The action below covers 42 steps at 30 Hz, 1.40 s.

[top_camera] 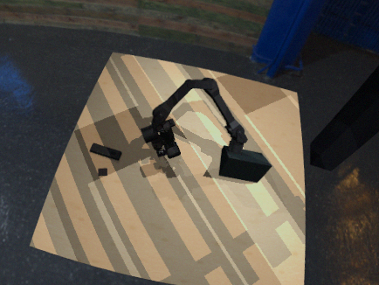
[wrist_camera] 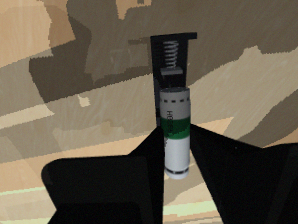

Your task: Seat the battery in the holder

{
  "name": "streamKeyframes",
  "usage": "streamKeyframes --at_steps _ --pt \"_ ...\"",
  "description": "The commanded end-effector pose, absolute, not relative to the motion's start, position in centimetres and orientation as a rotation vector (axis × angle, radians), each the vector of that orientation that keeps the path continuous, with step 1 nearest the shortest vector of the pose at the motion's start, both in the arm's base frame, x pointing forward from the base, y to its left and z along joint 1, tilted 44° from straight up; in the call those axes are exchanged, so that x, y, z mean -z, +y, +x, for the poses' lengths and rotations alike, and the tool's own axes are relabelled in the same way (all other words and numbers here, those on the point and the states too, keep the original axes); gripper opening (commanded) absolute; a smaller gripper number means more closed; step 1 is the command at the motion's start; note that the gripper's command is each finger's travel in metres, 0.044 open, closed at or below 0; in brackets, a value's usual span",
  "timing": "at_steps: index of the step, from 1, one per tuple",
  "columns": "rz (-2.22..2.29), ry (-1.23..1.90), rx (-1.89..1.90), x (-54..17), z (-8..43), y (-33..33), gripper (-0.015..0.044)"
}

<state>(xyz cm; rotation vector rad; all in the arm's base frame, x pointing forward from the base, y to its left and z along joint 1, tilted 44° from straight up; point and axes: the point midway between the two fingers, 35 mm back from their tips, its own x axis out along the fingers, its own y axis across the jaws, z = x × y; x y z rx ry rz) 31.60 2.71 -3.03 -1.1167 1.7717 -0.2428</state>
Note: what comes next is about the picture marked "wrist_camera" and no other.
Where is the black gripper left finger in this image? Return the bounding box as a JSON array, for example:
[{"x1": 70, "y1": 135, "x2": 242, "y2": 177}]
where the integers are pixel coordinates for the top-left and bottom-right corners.
[{"x1": 41, "y1": 126, "x2": 165, "y2": 224}]

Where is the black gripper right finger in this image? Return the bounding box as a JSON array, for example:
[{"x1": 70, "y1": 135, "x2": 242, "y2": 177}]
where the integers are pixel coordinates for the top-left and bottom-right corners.
[{"x1": 190, "y1": 124, "x2": 298, "y2": 224}]

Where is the white and green battery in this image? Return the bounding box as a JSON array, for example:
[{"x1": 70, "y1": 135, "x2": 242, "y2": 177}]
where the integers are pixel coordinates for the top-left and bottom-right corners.
[{"x1": 159, "y1": 87, "x2": 191, "y2": 179}]

